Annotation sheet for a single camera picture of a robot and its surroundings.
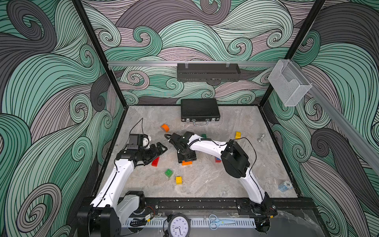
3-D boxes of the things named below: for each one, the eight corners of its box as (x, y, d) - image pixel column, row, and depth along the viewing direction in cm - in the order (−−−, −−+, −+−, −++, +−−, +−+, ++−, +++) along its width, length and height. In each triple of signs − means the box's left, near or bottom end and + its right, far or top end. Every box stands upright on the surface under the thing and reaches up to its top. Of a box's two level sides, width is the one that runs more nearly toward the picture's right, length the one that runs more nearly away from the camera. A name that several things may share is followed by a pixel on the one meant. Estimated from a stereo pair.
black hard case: (180, 125, 110) (180, 120, 105) (181, 103, 126) (181, 97, 121) (219, 125, 110) (221, 120, 105) (215, 103, 126) (216, 97, 121)
